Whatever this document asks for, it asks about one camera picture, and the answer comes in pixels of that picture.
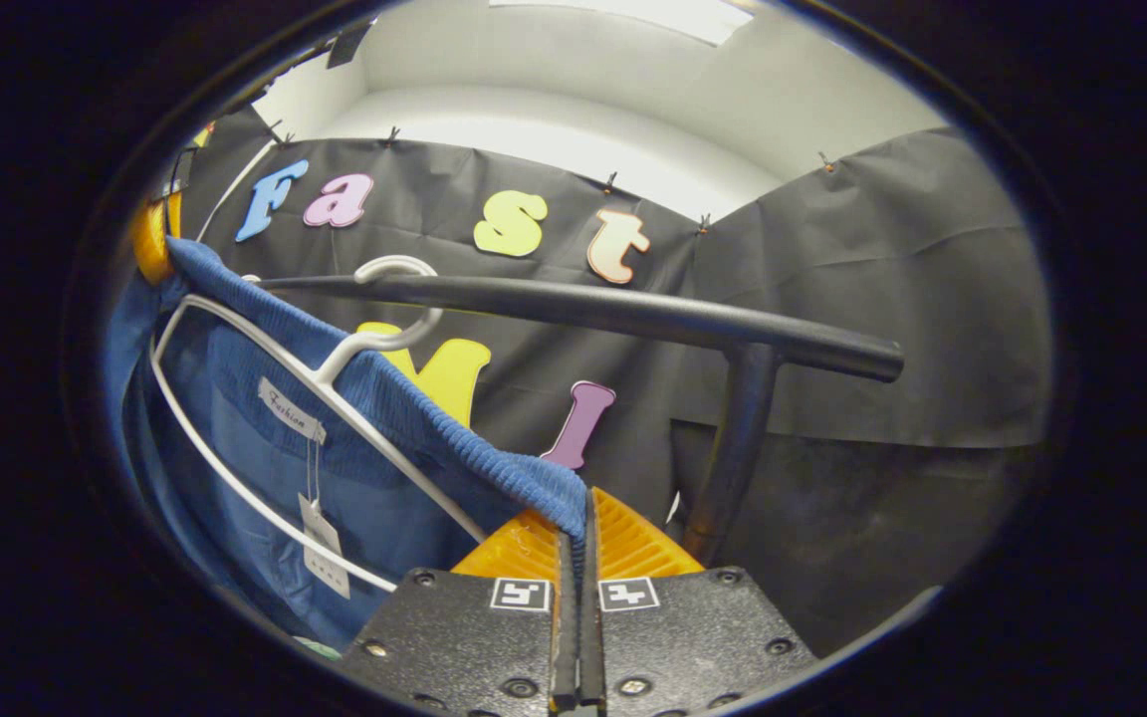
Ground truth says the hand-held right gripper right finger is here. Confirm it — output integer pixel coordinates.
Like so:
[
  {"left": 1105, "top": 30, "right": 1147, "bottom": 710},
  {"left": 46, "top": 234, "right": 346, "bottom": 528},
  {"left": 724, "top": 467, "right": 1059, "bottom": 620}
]
[{"left": 581, "top": 486, "right": 818, "bottom": 717}]

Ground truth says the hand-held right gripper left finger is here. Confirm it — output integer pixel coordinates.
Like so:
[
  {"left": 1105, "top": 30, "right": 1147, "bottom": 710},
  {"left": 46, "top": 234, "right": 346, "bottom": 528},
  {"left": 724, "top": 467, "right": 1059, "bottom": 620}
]
[{"left": 333, "top": 506, "right": 579, "bottom": 717}]

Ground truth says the blue knit garment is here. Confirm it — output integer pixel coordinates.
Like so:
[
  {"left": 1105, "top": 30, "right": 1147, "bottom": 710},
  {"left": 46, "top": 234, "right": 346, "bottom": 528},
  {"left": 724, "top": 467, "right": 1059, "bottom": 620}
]
[{"left": 101, "top": 237, "right": 589, "bottom": 653}]

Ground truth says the white clothes hanger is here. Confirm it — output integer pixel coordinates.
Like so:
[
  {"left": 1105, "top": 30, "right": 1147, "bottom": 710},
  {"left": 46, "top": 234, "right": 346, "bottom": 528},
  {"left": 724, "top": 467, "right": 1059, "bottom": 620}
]
[{"left": 148, "top": 254, "right": 490, "bottom": 596}]

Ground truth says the black clothes rack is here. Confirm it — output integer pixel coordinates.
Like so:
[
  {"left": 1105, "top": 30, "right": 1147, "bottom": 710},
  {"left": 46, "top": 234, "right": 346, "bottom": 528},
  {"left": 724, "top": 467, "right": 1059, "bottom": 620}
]
[{"left": 253, "top": 272, "right": 906, "bottom": 566}]

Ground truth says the black backdrop cloth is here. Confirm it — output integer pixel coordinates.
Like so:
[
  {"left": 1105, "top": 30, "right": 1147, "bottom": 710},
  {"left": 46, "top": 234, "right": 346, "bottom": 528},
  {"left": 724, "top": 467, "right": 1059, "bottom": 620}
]
[{"left": 170, "top": 105, "right": 1052, "bottom": 658}]

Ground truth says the large ceiling light panel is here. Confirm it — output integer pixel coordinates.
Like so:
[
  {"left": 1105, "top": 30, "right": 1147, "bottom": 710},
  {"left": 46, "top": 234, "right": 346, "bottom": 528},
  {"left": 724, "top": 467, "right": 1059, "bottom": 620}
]
[{"left": 489, "top": 0, "right": 756, "bottom": 48}]

